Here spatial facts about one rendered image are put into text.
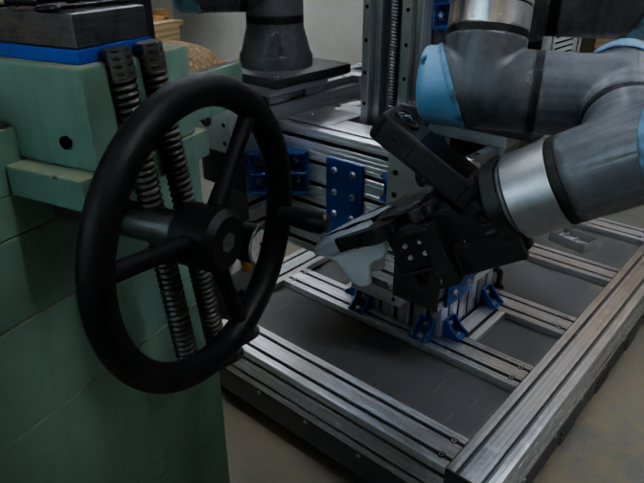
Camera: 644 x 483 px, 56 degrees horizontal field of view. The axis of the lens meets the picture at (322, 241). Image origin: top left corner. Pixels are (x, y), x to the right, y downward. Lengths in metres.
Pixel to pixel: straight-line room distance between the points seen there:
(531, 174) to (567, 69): 0.11
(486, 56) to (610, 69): 0.10
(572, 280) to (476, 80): 1.29
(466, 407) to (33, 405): 0.85
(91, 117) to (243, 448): 1.07
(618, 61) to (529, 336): 1.03
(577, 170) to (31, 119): 0.46
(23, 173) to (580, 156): 0.47
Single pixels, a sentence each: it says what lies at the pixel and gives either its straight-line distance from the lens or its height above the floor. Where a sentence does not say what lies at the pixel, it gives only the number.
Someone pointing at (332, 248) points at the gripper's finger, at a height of 0.78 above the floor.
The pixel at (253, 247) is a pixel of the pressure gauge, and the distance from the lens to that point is 0.86.
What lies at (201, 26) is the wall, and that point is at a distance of 4.63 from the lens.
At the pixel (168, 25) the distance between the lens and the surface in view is 1.01.
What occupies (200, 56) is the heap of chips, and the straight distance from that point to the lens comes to 0.86.
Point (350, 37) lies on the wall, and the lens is 4.06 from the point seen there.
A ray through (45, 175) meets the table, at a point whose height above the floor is 0.87.
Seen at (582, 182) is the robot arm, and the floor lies 0.89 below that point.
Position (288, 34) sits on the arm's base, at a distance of 1.26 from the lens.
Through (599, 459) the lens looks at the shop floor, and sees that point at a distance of 1.59.
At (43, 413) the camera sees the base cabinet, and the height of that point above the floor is 0.60.
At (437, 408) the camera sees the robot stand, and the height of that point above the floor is 0.21.
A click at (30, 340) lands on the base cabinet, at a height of 0.69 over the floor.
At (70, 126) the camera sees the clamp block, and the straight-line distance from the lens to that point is 0.57.
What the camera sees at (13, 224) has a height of 0.81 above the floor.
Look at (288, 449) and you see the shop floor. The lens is 1.48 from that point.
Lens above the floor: 1.05
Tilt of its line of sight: 27 degrees down
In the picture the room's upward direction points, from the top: straight up
